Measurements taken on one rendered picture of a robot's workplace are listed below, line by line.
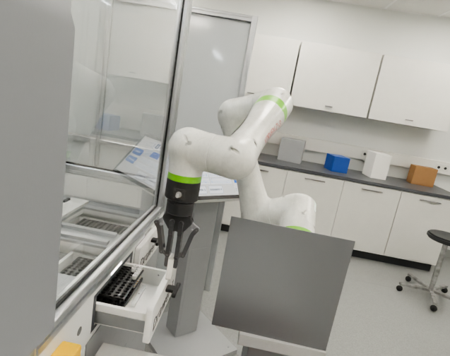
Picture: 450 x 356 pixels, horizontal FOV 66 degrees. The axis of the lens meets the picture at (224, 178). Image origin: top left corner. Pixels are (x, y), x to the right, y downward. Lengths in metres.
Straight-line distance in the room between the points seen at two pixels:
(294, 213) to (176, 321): 1.26
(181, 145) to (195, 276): 1.37
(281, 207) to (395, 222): 3.03
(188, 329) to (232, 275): 1.26
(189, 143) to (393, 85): 3.67
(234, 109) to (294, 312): 0.71
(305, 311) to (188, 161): 0.61
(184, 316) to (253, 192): 1.17
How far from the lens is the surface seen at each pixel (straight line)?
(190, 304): 2.25
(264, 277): 1.14
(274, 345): 1.25
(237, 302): 1.18
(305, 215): 1.27
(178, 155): 0.89
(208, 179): 1.88
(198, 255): 2.09
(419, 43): 4.90
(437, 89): 4.56
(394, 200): 4.17
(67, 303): 0.88
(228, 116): 1.27
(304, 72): 4.17
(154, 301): 1.00
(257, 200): 1.32
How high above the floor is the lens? 1.48
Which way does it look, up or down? 12 degrees down
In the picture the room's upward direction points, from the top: 10 degrees clockwise
